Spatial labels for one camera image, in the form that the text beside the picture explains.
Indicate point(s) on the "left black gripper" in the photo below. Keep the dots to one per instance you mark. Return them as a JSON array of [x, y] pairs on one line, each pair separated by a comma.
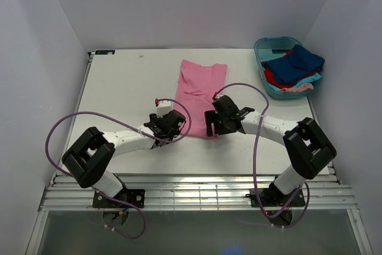
[[176, 120]]

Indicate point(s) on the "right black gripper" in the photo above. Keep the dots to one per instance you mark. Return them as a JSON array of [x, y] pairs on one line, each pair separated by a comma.
[[212, 122]]

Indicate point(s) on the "pink t shirt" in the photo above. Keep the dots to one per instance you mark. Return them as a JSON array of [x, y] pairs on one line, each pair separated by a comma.
[[197, 85]]

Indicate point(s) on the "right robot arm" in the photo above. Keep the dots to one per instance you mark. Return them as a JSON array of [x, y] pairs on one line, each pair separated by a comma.
[[307, 146]]

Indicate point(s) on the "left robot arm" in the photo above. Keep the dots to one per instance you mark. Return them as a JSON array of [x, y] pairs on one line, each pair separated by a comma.
[[88, 157]]

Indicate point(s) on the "teal plastic laundry basket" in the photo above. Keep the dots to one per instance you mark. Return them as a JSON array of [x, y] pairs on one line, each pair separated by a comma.
[[282, 62]]

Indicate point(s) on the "light pink garment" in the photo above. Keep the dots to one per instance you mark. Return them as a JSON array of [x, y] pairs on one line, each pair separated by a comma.
[[301, 88]]

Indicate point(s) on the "turquoise garment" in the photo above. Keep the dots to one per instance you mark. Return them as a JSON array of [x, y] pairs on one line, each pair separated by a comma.
[[310, 79]]

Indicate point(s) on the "dark blue t shirt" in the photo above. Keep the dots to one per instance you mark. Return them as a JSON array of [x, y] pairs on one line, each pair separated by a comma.
[[294, 67]]

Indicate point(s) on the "blue label sticker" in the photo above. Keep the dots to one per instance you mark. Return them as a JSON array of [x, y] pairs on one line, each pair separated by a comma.
[[104, 52]]

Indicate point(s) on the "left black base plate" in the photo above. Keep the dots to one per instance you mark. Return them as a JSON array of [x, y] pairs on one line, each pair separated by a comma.
[[133, 196]]

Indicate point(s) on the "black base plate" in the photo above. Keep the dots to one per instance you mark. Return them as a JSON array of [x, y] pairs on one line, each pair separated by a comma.
[[270, 198], [133, 196]]

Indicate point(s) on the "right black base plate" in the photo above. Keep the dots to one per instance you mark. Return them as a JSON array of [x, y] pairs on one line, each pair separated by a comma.
[[270, 198]]

